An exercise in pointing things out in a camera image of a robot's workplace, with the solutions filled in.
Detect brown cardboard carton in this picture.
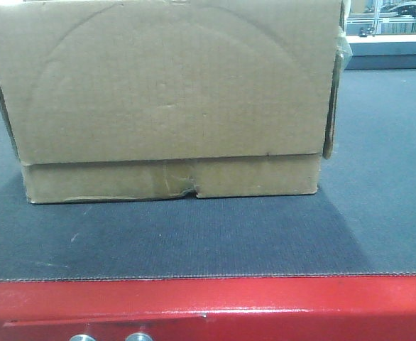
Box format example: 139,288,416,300
0,1,351,204

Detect dark grey conveyor belt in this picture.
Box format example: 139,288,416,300
0,70,416,281

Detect red conveyor frame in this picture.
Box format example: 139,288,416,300
0,276,416,340

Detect metal frame background equipment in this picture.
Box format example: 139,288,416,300
346,1,416,38

